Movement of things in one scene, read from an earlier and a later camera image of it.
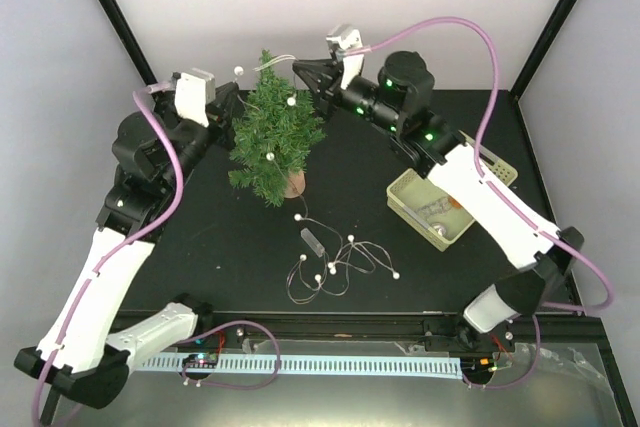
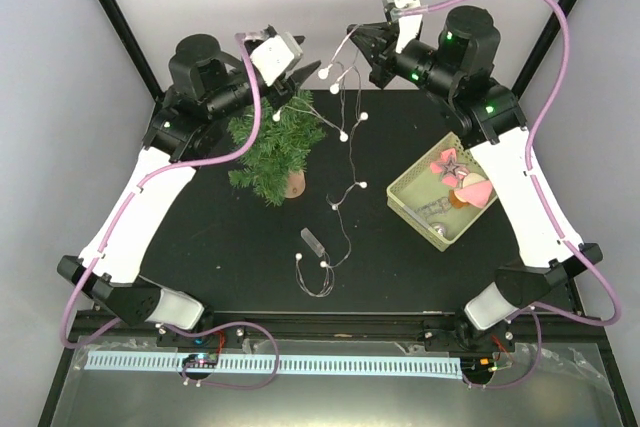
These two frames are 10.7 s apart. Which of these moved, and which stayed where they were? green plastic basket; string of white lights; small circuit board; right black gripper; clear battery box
Moved: right black gripper; string of white lights
Stayed: clear battery box; green plastic basket; small circuit board
